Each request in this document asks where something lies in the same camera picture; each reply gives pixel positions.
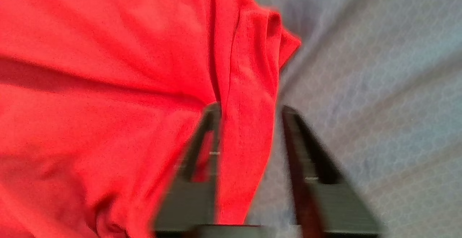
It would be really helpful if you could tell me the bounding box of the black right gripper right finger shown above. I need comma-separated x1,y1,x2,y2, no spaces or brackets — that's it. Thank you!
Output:
281,105,383,237

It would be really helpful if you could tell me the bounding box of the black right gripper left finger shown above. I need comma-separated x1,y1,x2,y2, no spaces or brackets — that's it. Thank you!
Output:
153,102,222,235

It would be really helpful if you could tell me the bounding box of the red t-shirt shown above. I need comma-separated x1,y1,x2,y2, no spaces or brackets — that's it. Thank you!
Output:
0,0,302,238

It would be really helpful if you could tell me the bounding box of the blue-grey bed sheet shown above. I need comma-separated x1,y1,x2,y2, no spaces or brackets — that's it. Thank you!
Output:
242,0,462,238

